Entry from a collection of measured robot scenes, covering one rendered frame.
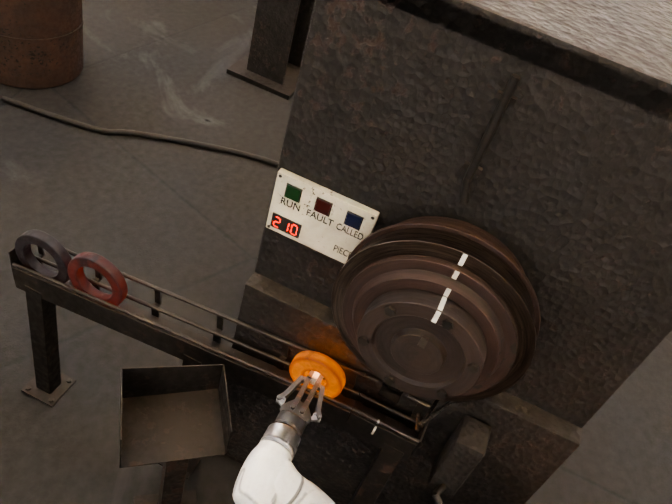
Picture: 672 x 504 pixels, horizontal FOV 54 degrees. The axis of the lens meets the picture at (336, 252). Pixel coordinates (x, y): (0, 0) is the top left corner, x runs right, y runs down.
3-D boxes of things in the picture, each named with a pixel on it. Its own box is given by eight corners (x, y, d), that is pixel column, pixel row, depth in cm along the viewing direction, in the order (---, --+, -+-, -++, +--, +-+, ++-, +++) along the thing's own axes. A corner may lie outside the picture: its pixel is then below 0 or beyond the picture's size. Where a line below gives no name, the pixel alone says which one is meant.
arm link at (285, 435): (289, 468, 161) (299, 448, 165) (295, 450, 154) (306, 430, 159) (256, 451, 162) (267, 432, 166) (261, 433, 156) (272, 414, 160)
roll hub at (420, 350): (350, 349, 156) (383, 267, 138) (458, 401, 153) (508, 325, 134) (341, 365, 152) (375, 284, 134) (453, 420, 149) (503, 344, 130)
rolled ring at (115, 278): (119, 271, 183) (126, 265, 185) (63, 249, 186) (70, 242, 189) (123, 317, 195) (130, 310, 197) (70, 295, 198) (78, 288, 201)
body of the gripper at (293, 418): (268, 432, 165) (284, 403, 172) (298, 447, 164) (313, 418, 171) (272, 417, 160) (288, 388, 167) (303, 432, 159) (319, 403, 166)
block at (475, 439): (435, 455, 190) (466, 409, 174) (460, 468, 189) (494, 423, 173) (425, 486, 182) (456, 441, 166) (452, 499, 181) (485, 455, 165)
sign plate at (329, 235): (268, 222, 169) (281, 167, 157) (360, 265, 166) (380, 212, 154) (264, 227, 167) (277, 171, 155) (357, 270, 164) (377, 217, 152)
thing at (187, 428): (116, 497, 215) (120, 367, 167) (198, 489, 224) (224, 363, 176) (115, 561, 201) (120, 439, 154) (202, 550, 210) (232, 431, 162)
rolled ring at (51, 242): (63, 248, 186) (70, 242, 188) (9, 226, 190) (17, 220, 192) (70, 294, 198) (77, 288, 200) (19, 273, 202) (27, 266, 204)
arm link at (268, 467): (248, 442, 161) (286, 475, 164) (216, 497, 150) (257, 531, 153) (272, 433, 153) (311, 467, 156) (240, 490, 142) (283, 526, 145)
